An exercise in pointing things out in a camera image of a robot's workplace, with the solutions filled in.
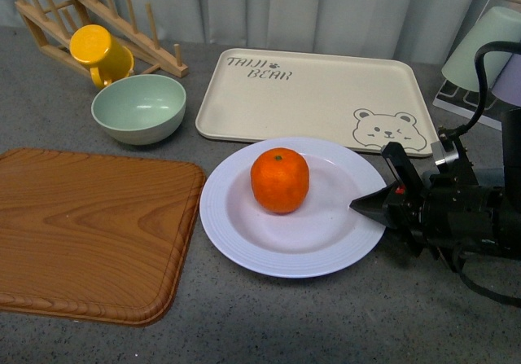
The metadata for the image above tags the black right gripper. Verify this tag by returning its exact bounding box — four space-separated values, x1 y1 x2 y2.
350 136 507 270

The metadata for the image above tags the orange mandarin fruit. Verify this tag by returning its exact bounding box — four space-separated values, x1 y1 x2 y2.
250 147 310 213

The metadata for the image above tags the white round plate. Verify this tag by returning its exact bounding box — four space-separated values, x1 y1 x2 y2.
200 137 385 278

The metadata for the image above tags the grey curtain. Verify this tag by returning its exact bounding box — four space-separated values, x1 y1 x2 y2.
0 0 521 66

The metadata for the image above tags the yellow mug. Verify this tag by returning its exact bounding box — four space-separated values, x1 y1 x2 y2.
69 24 134 90

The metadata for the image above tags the wooden cutting board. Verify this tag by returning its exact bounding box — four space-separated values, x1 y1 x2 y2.
1 148 205 327

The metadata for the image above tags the wooden dish rack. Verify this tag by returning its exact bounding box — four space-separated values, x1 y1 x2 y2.
14 0 189 78

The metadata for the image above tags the light green bowl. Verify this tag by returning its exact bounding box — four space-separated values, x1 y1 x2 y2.
91 74 186 145

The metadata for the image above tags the purple cup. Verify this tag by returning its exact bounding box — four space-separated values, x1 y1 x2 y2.
492 55 521 106

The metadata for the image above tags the white cup holder rack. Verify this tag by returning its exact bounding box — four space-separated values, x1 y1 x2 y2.
431 0 521 131

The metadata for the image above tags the black cable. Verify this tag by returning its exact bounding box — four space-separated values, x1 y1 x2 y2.
441 41 521 308

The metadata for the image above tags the cream bear tray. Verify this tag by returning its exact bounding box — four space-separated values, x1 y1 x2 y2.
195 49 437 157

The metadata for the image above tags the light green cup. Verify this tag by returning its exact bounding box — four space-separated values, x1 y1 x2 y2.
441 7 520 92

